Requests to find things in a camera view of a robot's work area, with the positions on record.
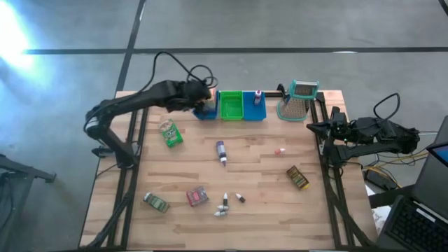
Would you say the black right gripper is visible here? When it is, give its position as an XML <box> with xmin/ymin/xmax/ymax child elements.
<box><xmin>307</xmin><ymin>106</ymin><xmax>353</xmax><ymax>141</ymax></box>

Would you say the purple-capped gel bottle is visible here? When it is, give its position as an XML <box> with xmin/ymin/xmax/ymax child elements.
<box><xmin>215</xmin><ymin>140</ymin><xmax>228</xmax><ymax>167</ymax></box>

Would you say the green-lidded spice jar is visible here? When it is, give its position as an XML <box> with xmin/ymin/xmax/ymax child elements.
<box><xmin>142</xmin><ymin>191</ymin><xmax>172</xmax><ymax>214</ymax></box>

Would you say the blue plastic basket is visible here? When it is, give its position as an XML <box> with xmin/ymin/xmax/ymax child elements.
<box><xmin>192</xmin><ymin>89</ymin><xmax>221</xmax><ymax>121</ymax></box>
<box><xmin>242</xmin><ymin>91</ymin><xmax>267</xmax><ymax>122</ymax></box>

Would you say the green plastic basket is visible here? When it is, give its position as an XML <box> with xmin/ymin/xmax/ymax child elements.
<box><xmin>219</xmin><ymin>90</ymin><xmax>245</xmax><ymax>122</ymax></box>

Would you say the bright green food packet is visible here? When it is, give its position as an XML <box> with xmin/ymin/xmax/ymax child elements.
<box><xmin>157</xmin><ymin>118</ymin><xmax>185</xmax><ymax>148</ymax></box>

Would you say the black power brick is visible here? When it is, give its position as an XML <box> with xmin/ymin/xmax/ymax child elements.
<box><xmin>363</xmin><ymin>168</ymin><xmax>399</xmax><ymax>192</ymax></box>

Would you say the red patterned box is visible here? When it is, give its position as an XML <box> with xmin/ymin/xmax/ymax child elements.
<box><xmin>185</xmin><ymin>185</ymin><xmax>211</xmax><ymax>208</ymax></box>

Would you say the white paper sheet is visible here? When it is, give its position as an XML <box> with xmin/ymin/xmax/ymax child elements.
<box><xmin>365</xmin><ymin>183</ymin><xmax>393</xmax><ymax>235</ymax></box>

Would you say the grey laptop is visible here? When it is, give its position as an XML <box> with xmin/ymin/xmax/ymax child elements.
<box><xmin>411</xmin><ymin>115</ymin><xmax>448</xmax><ymax>211</ymax></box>

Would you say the black laptop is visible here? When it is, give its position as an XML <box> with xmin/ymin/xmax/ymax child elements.
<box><xmin>376</xmin><ymin>194</ymin><xmax>448</xmax><ymax>252</ymax></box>

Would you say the teal-handled box grater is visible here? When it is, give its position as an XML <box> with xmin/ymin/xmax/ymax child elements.
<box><xmin>276</xmin><ymin>79</ymin><xmax>321</xmax><ymax>123</ymax></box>

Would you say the black aluminium table frame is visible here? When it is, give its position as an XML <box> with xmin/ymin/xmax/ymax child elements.
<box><xmin>79</xmin><ymin>83</ymin><xmax>381</xmax><ymax>252</ymax></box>

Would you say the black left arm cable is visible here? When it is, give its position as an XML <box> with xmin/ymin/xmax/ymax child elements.
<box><xmin>138</xmin><ymin>50</ymin><xmax>219</xmax><ymax>94</ymax></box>

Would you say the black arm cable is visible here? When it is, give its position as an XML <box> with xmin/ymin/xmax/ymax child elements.
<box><xmin>372</xmin><ymin>92</ymin><xmax>403</xmax><ymax>122</ymax></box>
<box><xmin>138</xmin><ymin>50</ymin><xmax>219</xmax><ymax>94</ymax></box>

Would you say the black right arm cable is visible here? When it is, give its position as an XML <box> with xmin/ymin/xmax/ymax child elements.
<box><xmin>372</xmin><ymin>92</ymin><xmax>403</xmax><ymax>122</ymax></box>

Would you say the yellow floor cable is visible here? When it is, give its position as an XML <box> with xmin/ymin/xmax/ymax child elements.
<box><xmin>362</xmin><ymin>152</ymin><xmax>431</xmax><ymax>176</ymax></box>

